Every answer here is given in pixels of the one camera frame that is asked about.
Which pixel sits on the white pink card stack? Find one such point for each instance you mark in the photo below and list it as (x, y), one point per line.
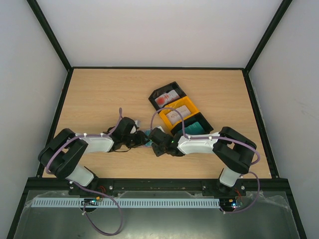
(180, 112)

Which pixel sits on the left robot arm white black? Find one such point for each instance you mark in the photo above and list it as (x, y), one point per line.
(62, 155)

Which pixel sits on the pink card holder wallet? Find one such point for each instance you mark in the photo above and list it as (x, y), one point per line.
(145, 138)

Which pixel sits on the black enclosure frame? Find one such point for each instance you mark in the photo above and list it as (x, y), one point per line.
(245, 71)

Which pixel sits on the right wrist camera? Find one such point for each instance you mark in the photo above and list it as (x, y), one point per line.
(159, 137)

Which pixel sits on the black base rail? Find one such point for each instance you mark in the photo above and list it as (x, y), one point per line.
(208, 187)

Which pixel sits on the white slotted cable duct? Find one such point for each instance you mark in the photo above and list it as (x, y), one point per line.
(125, 203)

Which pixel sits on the black bin with red cards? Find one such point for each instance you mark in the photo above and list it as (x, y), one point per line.
(165, 89)

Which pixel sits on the red white card stack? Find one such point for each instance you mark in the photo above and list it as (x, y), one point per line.
(166, 98)

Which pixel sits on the green card stack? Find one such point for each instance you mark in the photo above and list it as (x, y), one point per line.
(194, 129)

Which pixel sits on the black bin with green cards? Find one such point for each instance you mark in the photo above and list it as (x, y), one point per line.
(198, 117)

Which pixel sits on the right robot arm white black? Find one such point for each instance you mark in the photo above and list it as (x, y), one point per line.
(232, 148)

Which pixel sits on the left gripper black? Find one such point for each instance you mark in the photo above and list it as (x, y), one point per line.
(141, 140)

